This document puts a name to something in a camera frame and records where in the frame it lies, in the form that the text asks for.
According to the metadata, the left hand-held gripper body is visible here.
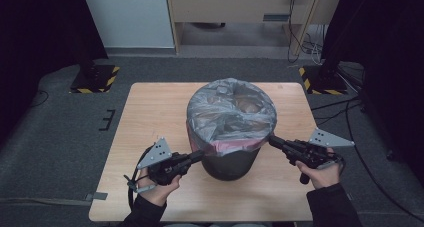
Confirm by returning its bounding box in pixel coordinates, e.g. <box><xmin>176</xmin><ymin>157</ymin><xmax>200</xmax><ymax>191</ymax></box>
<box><xmin>136</xmin><ymin>136</ymin><xmax>194</xmax><ymax>187</ymax></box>

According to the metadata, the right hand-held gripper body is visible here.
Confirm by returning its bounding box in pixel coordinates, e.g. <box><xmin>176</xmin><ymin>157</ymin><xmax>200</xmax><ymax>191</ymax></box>
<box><xmin>284</xmin><ymin>127</ymin><xmax>356</xmax><ymax>185</ymax></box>

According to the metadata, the black mesh trash bin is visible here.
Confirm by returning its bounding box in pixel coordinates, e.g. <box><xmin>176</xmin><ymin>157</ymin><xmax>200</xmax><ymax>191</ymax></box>
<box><xmin>185</xmin><ymin>120</ymin><xmax>271</xmax><ymax>182</ymax></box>

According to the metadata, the grey and pink plastic bag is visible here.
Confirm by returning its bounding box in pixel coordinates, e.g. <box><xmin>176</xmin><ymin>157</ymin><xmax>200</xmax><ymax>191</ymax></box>
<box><xmin>185</xmin><ymin>77</ymin><xmax>279</xmax><ymax>157</ymax></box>

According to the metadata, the person's right hand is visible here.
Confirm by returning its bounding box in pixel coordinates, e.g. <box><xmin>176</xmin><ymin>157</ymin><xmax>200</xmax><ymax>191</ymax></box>
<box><xmin>295</xmin><ymin>160</ymin><xmax>342</xmax><ymax>191</ymax></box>

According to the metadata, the person's left hand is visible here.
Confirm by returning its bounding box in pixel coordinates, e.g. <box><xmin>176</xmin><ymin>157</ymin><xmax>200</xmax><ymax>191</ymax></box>
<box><xmin>136</xmin><ymin>174</ymin><xmax>183</xmax><ymax>208</ymax></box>

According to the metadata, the black yellow striped stand base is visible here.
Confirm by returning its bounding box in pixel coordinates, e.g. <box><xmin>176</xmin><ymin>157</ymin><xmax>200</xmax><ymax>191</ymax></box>
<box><xmin>69</xmin><ymin>64</ymin><xmax>121</xmax><ymax>95</ymax></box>
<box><xmin>297</xmin><ymin>64</ymin><xmax>350</xmax><ymax>96</ymax></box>

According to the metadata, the grey tape piece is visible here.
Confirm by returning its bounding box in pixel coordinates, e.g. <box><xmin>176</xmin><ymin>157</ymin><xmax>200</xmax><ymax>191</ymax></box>
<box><xmin>84</xmin><ymin>192</ymin><xmax>109</xmax><ymax>202</ymax></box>

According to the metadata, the black metal stand pole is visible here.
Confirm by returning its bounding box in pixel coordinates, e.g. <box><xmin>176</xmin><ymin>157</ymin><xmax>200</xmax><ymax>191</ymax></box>
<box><xmin>74</xmin><ymin>20</ymin><xmax>98</xmax><ymax>78</ymax></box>
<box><xmin>319</xmin><ymin>0</ymin><xmax>378</xmax><ymax>80</ymax></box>

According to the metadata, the grey desk label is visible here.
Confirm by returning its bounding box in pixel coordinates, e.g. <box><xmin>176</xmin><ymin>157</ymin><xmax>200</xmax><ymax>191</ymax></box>
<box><xmin>262</xmin><ymin>13</ymin><xmax>291</xmax><ymax>23</ymax></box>

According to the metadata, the black curtain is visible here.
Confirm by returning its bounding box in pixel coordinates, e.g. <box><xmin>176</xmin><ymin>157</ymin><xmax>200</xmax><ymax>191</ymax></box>
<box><xmin>321</xmin><ymin>0</ymin><xmax>424</xmax><ymax>188</ymax></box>
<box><xmin>0</xmin><ymin>0</ymin><xmax>110</xmax><ymax>145</ymax></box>

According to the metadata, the white partition panel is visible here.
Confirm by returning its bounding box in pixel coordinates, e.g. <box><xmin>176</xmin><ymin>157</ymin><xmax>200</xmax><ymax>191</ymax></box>
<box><xmin>80</xmin><ymin>0</ymin><xmax>176</xmax><ymax>50</ymax></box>

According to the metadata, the beige wooden desk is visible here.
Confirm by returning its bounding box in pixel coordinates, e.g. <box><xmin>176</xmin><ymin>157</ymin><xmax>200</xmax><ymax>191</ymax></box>
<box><xmin>165</xmin><ymin>0</ymin><xmax>345</xmax><ymax>55</ymax></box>

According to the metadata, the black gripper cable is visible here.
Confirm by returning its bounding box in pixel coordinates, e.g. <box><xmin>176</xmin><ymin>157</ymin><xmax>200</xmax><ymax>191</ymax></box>
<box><xmin>125</xmin><ymin>146</ymin><xmax>155</xmax><ymax>211</ymax></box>

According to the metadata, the long black floor cable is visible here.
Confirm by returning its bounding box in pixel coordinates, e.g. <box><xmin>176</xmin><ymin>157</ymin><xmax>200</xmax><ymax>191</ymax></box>
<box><xmin>311</xmin><ymin>96</ymin><xmax>424</xmax><ymax>223</ymax></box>

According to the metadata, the white cable bundle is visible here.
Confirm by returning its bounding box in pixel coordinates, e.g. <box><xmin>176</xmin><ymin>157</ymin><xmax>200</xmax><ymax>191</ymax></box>
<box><xmin>300</xmin><ymin>24</ymin><xmax>326</xmax><ymax>65</ymax></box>

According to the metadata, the black hanging cable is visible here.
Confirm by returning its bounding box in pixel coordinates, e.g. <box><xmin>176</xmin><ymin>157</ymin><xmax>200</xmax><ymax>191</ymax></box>
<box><xmin>286</xmin><ymin>0</ymin><xmax>303</xmax><ymax>65</ymax></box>

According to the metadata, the thin black floor cable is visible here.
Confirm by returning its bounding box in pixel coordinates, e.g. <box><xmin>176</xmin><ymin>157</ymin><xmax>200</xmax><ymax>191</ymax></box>
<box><xmin>30</xmin><ymin>89</ymin><xmax>50</xmax><ymax>109</ymax></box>

